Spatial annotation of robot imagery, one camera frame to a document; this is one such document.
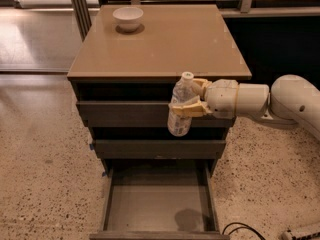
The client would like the middle grey drawer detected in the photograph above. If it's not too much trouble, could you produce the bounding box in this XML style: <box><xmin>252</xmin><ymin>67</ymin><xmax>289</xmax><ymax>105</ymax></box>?
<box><xmin>92</xmin><ymin>140</ymin><xmax>226</xmax><ymax>159</ymax></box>

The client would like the clear plastic water bottle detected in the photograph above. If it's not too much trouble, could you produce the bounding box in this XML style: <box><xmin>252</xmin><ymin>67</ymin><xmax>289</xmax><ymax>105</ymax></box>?
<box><xmin>167</xmin><ymin>72</ymin><xmax>195</xmax><ymax>137</ymax></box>

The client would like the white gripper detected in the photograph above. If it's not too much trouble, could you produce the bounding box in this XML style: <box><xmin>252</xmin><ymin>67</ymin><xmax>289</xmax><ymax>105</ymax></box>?
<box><xmin>169</xmin><ymin>78</ymin><xmax>239</xmax><ymax>119</ymax></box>

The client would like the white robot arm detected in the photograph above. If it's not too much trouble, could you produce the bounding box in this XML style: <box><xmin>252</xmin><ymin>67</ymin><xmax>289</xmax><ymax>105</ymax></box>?
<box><xmin>169</xmin><ymin>75</ymin><xmax>320</xmax><ymax>139</ymax></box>

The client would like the grey power strip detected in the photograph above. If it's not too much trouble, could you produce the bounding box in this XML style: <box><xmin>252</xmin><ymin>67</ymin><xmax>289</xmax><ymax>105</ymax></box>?
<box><xmin>281</xmin><ymin>222</ymin><xmax>320</xmax><ymax>240</ymax></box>

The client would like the black cable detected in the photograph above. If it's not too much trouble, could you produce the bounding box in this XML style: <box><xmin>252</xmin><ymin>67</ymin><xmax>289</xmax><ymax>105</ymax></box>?
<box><xmin>221</xmin><ymin>221</ymin><xmax>267</xmax><ymax>240</ymax></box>

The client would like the top grey drawer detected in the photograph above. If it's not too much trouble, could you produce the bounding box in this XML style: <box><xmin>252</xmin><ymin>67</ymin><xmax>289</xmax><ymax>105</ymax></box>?
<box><xmin>75</xmin><ymin>100</ymin><xmax>242</xmax><ymax>129</ymax></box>

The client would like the brown drawer cabinet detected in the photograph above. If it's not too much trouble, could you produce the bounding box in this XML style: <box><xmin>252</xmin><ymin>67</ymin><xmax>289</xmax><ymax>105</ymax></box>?
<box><xmin>68</xmin><ymin>5</ymin><xmax>251</xmax><ymax>169</ymax></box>

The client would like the open bottom grey drawer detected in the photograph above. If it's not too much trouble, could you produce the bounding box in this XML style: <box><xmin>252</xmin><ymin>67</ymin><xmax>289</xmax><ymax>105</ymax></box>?
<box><xmin>89</xmin><ymin>164</ymin><xmax>230</xmax><ymax>240</ymax></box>

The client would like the white ceramic bowl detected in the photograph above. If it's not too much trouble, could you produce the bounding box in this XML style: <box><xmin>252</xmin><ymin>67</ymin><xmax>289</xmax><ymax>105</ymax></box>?
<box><xmin>113</xmin><ymin>6</ymin><xmax>144</xmax><ymax>32</ymax></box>

